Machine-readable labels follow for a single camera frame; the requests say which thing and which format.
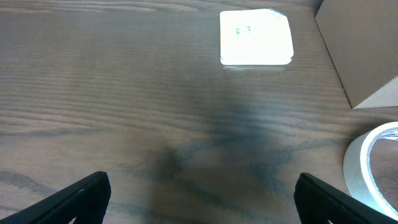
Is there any open cardboard box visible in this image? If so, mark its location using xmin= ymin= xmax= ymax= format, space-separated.
xmin=315 ymin=0 xmax=397 ymax=109

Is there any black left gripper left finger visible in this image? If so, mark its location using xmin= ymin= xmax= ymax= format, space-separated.
xmin=1 ymin=171 xmax=111 ymax=224

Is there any white tape roll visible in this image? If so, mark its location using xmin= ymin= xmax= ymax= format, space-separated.
xmin=343 ymin=122 xmax=397 ymax=220

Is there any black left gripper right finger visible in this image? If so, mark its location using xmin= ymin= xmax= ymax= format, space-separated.
xmin=294 ymin=172 xmax=397 ymax=224

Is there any yellow sticky note pad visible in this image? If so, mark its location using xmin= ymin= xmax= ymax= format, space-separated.
xmin=220 ymin=9 xmax=294 ymax=65

